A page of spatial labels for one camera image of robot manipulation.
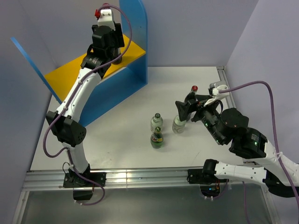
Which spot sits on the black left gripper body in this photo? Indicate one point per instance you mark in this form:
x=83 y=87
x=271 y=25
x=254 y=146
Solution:
x=117 y=38

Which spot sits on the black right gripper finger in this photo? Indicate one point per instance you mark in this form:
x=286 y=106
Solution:
x=181 y=105
x=183 y=113

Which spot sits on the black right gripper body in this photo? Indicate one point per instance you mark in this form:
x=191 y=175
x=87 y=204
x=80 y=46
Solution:
x=207 y=114

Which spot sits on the cola bottle without cap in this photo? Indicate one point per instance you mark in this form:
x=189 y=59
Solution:
x=117 y=58

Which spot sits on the green Perrier glass bottle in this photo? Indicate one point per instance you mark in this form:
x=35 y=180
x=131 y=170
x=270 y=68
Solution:
x=157 y=138

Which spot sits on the cola bottle with red cap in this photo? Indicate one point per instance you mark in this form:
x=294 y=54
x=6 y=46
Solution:
x=191 y=96

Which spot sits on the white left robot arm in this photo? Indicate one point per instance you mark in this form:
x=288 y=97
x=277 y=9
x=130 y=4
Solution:
x=64 y=121

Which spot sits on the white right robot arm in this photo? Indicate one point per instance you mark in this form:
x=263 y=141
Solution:
x=229 y=127

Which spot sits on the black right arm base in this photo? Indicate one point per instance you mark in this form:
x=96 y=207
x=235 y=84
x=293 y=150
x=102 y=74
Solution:
x=210 y=186

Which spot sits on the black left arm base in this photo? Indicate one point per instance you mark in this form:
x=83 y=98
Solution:
x=84 y=180

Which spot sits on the blue and yellow shelf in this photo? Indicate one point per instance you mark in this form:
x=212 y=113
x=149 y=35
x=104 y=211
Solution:
x=120 y=81

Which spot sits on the clear glass bottle green cap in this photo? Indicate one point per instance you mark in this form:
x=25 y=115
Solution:
x=156 y=121

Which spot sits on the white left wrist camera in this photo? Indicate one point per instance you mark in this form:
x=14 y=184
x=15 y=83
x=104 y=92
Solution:
x=105 y=18

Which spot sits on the aluminium table edge rail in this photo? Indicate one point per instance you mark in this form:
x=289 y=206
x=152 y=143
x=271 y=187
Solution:
x=223 y=77

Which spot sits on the aluminium front mounting rail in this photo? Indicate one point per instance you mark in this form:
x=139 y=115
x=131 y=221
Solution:
x=143 y=178

